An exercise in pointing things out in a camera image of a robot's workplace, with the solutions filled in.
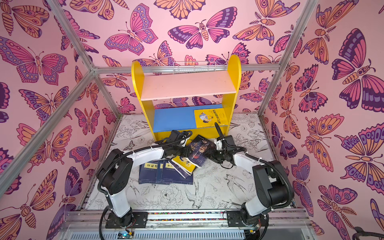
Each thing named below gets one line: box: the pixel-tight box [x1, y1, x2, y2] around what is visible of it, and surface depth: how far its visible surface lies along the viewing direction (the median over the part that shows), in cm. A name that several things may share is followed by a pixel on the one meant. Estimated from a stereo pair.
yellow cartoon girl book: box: [194, 108, 229, 129], surface depth 99 cm
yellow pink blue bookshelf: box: [131, 54, 242, 143], surface depth 97 cm
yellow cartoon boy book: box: [171, 155, 197, 174], surface depth 89 cm
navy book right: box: [161, 160, 193, 185], surface depth 87 cm
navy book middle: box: [156, 160, 165, 184], surface depth 87 cm
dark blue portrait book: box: [185, 134, 217, 168], surface depth 95 cm
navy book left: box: [138, 160, 159, 184], surface depth 87 cm
